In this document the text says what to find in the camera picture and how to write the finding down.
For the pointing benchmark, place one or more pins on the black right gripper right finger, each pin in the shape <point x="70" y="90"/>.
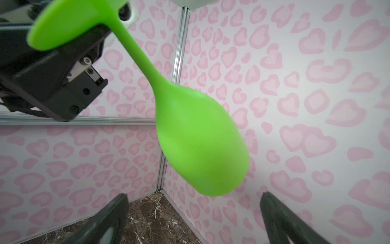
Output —
<point x="283" y="226"/>

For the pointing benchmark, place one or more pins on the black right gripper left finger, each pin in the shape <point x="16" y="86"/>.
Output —
<point x="106" y="227"/>

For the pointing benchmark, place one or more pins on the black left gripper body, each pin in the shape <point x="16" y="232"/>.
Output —
<point x="58" y="84"/>

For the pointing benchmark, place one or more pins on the green wine glass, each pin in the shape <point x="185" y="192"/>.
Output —
<point x="198" y="136"/>

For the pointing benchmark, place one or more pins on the aluminium frame corner post left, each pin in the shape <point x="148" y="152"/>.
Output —
<point x="178" y="61"/>

